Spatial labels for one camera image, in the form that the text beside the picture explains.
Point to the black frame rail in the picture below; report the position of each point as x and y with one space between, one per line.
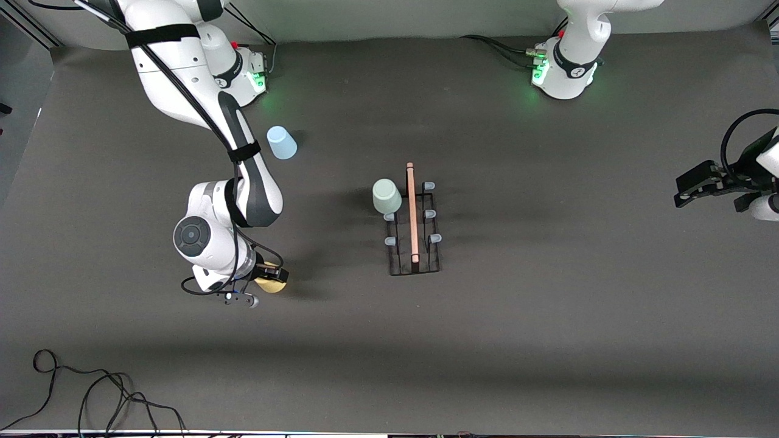
773 23
45 35

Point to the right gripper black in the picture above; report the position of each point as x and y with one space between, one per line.
266 270

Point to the grey table mat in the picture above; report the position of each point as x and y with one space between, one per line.
548 334

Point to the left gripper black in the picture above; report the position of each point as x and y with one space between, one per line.
740 176

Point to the pale green plastic cup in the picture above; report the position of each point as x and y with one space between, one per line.
387 198

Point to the light blue plastic cup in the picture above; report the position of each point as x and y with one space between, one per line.
282 145

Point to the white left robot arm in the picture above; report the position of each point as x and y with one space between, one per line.
578 36

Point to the yellow plastic cup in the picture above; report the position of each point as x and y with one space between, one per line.
271 287

